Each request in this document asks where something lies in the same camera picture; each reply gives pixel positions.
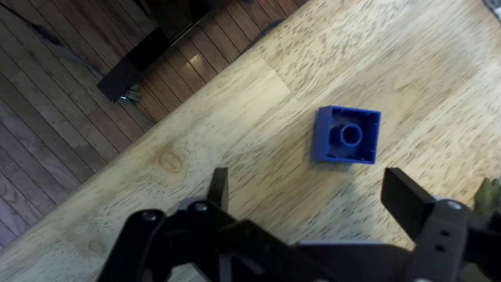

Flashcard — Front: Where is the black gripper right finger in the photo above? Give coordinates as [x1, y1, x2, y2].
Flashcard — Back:
[380, 167, 501, 282]

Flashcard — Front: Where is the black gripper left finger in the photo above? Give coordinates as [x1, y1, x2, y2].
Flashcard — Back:
[98, 167, 230, 282]

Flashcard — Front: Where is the blue toy building block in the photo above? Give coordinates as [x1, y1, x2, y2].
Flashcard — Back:
[311, 106, 382, 165]

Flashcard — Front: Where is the green plush toy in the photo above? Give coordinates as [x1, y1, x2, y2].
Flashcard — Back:
[474, 178, 501, 212]

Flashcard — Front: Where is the black stand base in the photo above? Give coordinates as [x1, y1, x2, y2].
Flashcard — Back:
[95, 0, 220, 104]

